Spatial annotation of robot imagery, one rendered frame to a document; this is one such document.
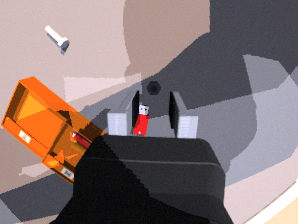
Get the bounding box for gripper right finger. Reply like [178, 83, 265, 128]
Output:
[169, 92, 198, 138]

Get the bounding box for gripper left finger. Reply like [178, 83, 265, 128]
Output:
[107, 90, 139, 136]

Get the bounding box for dark grey hex nut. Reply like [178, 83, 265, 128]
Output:
[147, 82, 161, 95]

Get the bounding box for red usb stick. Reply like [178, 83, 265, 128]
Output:
[133, 104, 149, 135]

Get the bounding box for red battery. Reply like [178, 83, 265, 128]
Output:
[72, 131, 91, 148]

